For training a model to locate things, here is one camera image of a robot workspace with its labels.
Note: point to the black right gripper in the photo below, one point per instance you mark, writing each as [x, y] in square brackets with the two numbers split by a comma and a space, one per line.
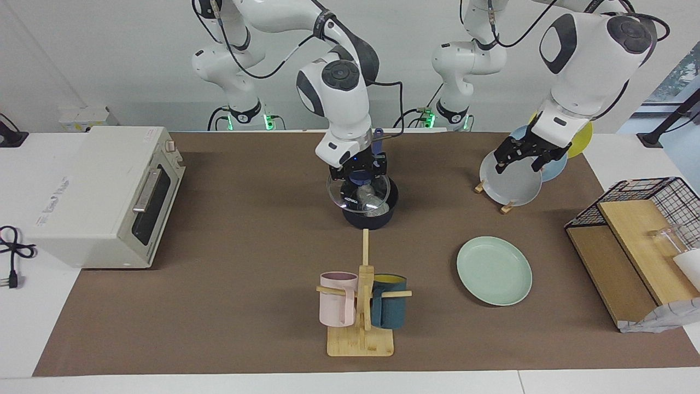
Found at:
[363, 163]

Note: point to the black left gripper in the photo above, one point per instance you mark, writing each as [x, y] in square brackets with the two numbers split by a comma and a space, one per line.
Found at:
[533, 150]

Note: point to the glass lid with blue knob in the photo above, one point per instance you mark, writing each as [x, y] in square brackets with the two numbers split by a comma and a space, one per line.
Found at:
[334, 192]

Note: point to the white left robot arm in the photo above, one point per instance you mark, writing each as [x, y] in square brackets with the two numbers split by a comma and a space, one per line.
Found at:
[585, 65]

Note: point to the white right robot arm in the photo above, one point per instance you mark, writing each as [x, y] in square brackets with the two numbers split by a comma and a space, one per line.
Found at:
[344, 93]

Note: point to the grey plate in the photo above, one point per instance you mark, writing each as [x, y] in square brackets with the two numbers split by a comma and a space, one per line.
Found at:
[514, 189]

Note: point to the light blue plate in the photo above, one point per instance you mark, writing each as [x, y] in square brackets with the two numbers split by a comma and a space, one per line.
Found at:
[556, 169]

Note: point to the wooden plate rack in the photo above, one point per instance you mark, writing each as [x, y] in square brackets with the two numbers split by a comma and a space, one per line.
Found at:
[507, 208]

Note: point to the yellow plate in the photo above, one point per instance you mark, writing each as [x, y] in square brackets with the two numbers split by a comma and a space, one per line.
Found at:
[582, 139]

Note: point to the pale green plate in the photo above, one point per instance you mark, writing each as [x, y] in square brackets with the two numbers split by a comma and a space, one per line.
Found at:
[495, 271]

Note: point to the dark blue saucepan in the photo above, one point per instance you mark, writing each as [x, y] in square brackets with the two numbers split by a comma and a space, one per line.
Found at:
[369, 221]

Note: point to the pink mug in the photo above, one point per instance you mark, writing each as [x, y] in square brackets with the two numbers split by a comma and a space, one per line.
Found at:
[336, 303]

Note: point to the dark teal mug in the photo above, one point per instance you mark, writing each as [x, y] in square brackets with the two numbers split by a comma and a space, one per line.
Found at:
[391, 309]

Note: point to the brown wooden box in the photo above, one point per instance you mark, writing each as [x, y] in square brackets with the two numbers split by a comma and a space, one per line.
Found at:
[607, 268]

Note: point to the black stand foot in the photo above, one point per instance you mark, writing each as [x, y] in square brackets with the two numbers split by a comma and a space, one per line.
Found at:
[653, 137]

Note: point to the light bamboo board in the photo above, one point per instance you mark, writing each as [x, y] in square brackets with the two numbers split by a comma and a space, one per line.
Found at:
[640, 241]

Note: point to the wooden mug rack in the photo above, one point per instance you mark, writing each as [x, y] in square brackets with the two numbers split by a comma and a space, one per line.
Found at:
[361, 342]

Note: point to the clear glass cup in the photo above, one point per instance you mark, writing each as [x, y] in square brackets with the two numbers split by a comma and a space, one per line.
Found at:
[670, 238]

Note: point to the brown table mat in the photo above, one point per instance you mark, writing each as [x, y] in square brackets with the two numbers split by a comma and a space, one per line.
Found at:
[219, 317]

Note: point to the grey patterned cloth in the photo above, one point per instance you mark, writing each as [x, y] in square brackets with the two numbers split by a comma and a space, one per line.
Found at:
[661, 317]

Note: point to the white toaster oven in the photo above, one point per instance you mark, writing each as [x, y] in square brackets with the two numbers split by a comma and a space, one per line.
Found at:
[87, 202]

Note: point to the black table clamp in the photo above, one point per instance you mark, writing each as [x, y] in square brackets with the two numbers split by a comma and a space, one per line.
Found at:
[10, 138]

